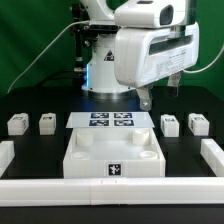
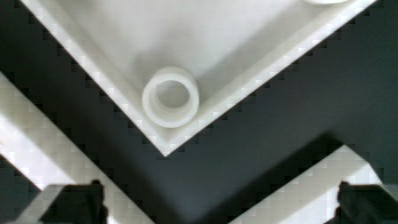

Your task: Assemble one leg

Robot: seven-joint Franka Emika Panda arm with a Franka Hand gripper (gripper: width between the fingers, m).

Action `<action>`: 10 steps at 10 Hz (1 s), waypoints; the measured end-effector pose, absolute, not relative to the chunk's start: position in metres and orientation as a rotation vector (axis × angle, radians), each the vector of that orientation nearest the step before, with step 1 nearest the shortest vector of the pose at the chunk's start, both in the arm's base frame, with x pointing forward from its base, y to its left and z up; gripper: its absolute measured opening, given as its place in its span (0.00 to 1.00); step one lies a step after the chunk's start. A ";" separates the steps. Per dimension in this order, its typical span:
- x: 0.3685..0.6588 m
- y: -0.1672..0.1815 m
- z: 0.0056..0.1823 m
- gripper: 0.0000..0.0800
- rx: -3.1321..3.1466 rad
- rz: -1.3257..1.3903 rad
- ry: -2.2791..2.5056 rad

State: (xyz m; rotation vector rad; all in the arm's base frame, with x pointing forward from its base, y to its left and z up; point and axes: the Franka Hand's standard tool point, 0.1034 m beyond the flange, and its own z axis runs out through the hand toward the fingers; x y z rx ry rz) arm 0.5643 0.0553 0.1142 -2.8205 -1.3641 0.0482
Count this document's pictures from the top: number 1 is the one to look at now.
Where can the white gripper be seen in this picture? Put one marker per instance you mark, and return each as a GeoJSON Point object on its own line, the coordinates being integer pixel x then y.
{"type": "Point", "coordinates": [143, 56]}

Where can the white U-shaped fence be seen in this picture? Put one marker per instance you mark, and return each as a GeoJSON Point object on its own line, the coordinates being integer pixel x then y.
{"type": "Point", "coordinates": [108, 191]}

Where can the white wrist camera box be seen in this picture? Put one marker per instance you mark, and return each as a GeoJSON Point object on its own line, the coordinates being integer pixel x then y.
{"type": "Point", "coordinates": [150, 13]}

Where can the white marker sheet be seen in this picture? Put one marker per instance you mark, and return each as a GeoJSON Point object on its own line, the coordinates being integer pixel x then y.
{"type": "Point", "coordinates": [109, 120]}

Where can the white square tabletop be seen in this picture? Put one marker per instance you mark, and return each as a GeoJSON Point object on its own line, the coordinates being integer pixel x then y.
{"type": "Point", "coordinates": [113, 153]}

